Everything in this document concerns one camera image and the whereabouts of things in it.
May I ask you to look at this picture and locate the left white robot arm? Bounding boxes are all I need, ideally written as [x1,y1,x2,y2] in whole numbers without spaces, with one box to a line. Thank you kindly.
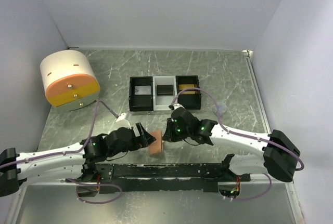
[1,123,156,197]

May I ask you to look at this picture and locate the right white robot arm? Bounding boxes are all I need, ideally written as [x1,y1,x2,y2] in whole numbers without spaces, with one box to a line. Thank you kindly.
[162,107,300,182]

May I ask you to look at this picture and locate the gold card in tray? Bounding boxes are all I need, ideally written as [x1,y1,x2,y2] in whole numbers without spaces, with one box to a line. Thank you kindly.
[178,84,200,95]

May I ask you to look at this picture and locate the black card in tray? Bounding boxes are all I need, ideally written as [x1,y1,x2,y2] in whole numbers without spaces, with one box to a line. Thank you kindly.
[156,84,174,96]

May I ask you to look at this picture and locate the white card in tray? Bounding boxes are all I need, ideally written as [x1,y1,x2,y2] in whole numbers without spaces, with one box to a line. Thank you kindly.
[134,85,151,96]

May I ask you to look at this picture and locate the small clear plastic cup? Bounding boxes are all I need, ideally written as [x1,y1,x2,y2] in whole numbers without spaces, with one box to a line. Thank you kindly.
[215,103,227,116]

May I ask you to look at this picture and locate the black white three-compartment tray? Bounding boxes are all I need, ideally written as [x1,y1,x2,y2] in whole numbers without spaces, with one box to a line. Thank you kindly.
[129,75,201,112]

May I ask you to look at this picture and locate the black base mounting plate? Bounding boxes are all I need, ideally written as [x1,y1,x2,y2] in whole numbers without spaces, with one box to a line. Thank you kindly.
[65,163,252,193]

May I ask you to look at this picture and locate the white orange drawer cabinet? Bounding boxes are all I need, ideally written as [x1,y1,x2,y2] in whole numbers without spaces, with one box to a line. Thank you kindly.
[40,50,100,111]

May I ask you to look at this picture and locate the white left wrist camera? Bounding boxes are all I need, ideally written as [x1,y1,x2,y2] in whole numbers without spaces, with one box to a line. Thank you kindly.
[114,113,131,128]

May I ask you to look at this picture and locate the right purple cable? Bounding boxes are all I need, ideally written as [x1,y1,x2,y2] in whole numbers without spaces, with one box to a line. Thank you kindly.
[170,88,305,202]

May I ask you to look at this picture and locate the purple cable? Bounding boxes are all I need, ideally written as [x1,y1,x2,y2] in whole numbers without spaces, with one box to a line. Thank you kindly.
[170,88,305,202]
[0,100,123,204]

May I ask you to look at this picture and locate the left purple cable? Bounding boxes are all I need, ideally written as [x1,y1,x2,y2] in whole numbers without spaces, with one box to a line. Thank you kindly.
[0,100,123,204]

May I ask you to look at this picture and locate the white aluminium corner rail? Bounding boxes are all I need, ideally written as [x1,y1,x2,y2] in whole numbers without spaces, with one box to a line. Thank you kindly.
[242,50,271,133]

